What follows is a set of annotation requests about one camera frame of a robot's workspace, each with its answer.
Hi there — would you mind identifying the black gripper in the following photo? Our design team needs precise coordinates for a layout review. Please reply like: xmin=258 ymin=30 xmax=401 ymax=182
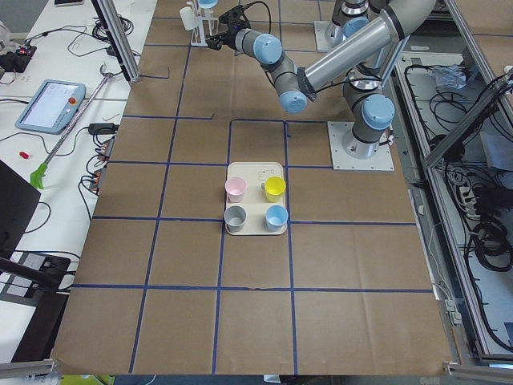
xmin=206 ymin=27 xmax=240 ymax=51

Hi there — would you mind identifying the white ikea cup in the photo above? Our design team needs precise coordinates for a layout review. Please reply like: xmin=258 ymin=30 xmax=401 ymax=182
xmin=180 ymin=6 xmax=198 ymax=31

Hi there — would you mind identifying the light blue cup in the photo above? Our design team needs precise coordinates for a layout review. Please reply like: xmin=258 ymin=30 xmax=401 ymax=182
xmin=265 ymin=205 xmax=289 ymax=232
xmin=198 ymin=0 xmax=218 ymax=9

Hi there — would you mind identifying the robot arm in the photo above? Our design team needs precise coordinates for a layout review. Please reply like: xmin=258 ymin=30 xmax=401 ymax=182
xmin=206 ymin=1 xmax=435 ymax=160
xmin=325 ymin=0 xmax=382 ymax=46

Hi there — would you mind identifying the pink cup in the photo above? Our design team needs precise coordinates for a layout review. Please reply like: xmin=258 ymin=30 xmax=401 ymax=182
xmin=224 ymin=176 xmax=247 ymax=203

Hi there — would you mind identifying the yellow cup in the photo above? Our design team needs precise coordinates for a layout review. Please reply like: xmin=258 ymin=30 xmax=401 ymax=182
xmin=264 ymin=176 xmax=286 ymax=203

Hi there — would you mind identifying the grey cup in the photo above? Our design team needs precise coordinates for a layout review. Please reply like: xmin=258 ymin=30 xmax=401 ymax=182
xmin=224 ymin=205 xmax=247 ymax=233

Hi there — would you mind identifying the light blue cup front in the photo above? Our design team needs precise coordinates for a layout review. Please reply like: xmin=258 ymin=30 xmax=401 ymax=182
xmin=265 ymin=205 xmax=289 ymax=232

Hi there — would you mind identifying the cream plastic tray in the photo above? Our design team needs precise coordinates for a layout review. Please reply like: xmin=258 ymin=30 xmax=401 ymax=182
xmin=226 ymin=162 xmax=287 ymax=236

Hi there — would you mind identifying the blue teach pendant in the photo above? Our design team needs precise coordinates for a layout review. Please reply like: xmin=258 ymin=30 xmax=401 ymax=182
xmin=14 ymin=79 xmax=87 ymax=134

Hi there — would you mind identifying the grabber reaching tool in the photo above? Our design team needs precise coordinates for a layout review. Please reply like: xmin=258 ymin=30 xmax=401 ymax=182
xmin=30 ymin=64 xmax=115 ymax=189

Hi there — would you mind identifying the white wire cup rack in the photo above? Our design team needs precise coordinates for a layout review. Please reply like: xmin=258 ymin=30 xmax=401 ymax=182
xmin=186 ymin=1 xmax=218 ymax=47

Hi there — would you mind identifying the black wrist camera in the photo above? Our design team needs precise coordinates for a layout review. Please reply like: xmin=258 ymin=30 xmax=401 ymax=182
xmin=218 ymin=5 xmax=251 ymax=34

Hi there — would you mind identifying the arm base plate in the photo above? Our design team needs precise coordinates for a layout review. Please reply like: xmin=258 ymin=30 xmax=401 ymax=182
xmin=327 ymin=121 xmax=394 ymax=172
xmin=314 ymin=21 xmax=342 ymax=52

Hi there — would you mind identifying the aluminium frame post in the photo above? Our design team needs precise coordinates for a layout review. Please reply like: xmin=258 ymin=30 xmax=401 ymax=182
xmin=91 ymin=0 xmax=140 ymax=84

